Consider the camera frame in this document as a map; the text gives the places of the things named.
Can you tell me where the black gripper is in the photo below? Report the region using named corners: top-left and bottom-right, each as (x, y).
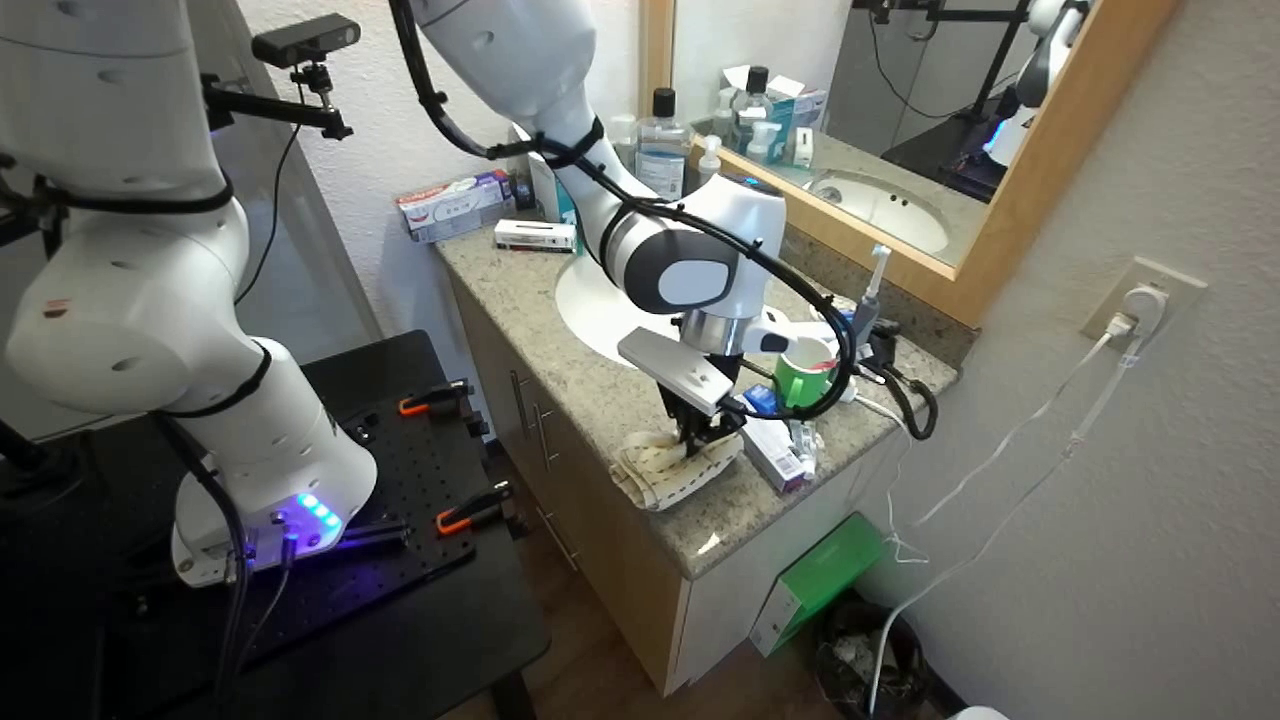
top-left (659, 375), bottom-right (753, 463)

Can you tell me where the cream towel with dashed stripes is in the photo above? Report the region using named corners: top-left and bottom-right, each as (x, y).
top-left (610, 430), bottom-right (745, 521)

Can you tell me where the small white blue cardboard box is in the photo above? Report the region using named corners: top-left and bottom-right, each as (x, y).
top-left (738, 413), bottom-right (821, 502)

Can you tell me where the green cup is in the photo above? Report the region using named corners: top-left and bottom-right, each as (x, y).
top-left (772, 331), bottom-right (839, 417)

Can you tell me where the white oval sink basin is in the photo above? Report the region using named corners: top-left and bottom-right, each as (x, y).
top-left (548, 250), bottom-right (834, 371)

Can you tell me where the green cardboard box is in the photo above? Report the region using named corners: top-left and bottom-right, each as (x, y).
top-left (749, 514), bottom-right (900, 661)

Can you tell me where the electric toothbrush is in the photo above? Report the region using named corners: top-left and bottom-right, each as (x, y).
top-left (848, 245), bottom-right (900, 352)

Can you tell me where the orange black clamp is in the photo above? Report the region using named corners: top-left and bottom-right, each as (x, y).
top-left (429, 477), bottom-right (522, 539)
top-left (393, 375), bottom-right (482, 425)

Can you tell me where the flat white medicine box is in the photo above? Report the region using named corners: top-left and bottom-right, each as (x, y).
top-left (489, 217), bottom-right (581, 259)

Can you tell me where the black trash bin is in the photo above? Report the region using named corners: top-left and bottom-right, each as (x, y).
top-left (798, 594), bottom-right (969, 720)

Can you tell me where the blue mouthwash bottle black cap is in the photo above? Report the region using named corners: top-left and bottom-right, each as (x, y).
top-left (630, 83), bottom-right (702, 205)

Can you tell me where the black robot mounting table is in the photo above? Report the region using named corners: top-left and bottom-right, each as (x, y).
top-left (0, 330), bottom-right (554, 720)

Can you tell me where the toothpaste carton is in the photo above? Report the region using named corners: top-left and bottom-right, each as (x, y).
top-left (393, 169), bottom-right (522, 250)

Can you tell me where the white charger plug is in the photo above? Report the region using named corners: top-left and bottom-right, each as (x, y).
top-left (1118, 283), bottom-right (1173, 342)

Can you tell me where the black cable along robot arm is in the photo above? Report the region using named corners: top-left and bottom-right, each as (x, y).
top-left (385, 0), bottom-right (940, 446)

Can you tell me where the white cable with inline switch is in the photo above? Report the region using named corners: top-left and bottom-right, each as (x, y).
top-left (859, 331), bottom-right (1153, 720)

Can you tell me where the thin white looped cable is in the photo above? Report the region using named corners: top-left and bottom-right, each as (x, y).
top-left (907, 318), bottom-right (1137, 538)

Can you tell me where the wood framed wall mirror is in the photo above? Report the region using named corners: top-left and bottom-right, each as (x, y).
top-left (638, 0), bottom-right (1186, 331)

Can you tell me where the white wall power outlet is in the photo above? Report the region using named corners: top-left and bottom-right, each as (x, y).
top-left (1079, 253), bottom-right (1213, 360)

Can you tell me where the black camera on boom arm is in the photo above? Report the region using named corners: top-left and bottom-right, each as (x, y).
top-left (197, 13), bottom-right (364, 143)

